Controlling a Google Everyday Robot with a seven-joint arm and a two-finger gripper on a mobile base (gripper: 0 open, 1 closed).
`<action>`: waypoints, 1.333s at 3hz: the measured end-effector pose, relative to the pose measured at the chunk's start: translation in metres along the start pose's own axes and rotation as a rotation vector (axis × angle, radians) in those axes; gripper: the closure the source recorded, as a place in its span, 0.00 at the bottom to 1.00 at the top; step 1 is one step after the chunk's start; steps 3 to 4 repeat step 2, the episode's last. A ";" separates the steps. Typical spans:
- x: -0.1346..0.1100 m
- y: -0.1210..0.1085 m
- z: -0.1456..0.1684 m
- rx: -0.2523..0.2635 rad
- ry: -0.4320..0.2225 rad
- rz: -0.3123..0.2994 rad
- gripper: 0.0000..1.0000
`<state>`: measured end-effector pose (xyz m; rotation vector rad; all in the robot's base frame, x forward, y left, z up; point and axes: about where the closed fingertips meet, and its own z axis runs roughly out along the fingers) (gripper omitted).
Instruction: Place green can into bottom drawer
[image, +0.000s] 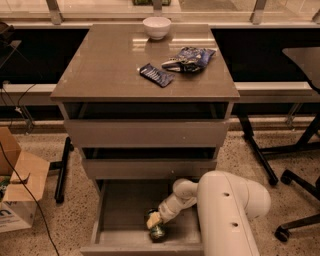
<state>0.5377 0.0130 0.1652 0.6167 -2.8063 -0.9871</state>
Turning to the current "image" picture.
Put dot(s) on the black left table leg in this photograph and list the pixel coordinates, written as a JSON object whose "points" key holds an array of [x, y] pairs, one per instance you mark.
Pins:
{"points": [[61, 167]]}

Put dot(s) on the green soda can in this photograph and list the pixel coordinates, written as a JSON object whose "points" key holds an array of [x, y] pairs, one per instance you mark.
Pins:
{"points": [[158, 232]]}

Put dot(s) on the white ceramic bowl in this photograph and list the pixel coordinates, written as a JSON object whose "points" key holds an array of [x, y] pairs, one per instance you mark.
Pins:
{"points": [[156, 28]]}

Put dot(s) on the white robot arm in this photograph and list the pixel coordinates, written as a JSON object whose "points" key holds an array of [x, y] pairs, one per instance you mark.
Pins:
{"points": [[225, 204]]}

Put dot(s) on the small blue snack packet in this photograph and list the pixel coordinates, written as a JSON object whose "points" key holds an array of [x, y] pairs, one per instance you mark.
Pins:
{"points": [[153, 74]]}

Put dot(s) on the black table leg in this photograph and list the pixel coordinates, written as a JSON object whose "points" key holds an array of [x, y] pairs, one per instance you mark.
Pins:
{"points": [[303, 144], [61, 167]]}

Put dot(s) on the grey top drawer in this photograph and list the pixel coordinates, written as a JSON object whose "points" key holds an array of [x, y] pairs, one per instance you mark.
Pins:
{"points": [[146, 125]]}

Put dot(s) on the grey drawer cabinet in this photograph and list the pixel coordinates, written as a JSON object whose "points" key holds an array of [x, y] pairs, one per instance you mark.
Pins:
{"points": [[106, 66]]}

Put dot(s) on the cardboard box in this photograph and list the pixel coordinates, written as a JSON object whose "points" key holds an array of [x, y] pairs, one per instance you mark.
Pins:
{"points": [[23, 177]]}

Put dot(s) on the grey open bottom drawer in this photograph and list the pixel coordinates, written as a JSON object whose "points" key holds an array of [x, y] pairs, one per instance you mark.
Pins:
{"points": [[120, 226]]}

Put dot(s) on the grey middle drawer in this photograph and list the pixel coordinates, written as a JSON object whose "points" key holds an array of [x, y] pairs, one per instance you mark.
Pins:
{"points": [[148, 163]]}

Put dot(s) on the blue crumpled chip bag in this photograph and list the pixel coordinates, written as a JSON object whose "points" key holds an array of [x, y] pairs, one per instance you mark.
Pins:
{"points": [[189, 60]]}

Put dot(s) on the black right table leg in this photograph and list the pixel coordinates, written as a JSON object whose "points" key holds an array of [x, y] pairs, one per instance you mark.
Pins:
{"points": [[303, 144]]}

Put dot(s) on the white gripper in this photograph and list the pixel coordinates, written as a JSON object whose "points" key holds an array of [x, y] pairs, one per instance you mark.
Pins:
{"points": [[167, 210]]}

